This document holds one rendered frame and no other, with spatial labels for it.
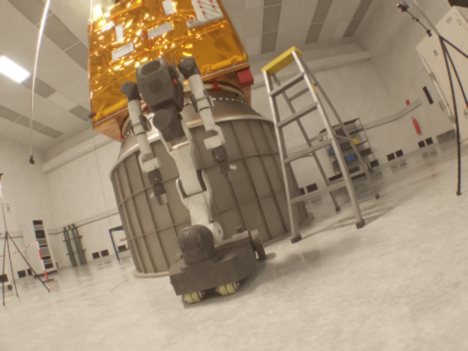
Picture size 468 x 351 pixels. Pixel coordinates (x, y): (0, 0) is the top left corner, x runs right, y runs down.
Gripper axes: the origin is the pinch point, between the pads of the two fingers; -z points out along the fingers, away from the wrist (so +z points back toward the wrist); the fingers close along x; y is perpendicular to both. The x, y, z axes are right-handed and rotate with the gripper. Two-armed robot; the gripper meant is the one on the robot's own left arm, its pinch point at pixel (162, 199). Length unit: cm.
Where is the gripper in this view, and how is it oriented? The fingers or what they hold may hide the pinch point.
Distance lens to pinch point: 153.9
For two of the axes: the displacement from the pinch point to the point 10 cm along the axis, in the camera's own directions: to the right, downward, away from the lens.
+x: 0.2, -0.7, 10.0
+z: -3.2, -9.4, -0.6
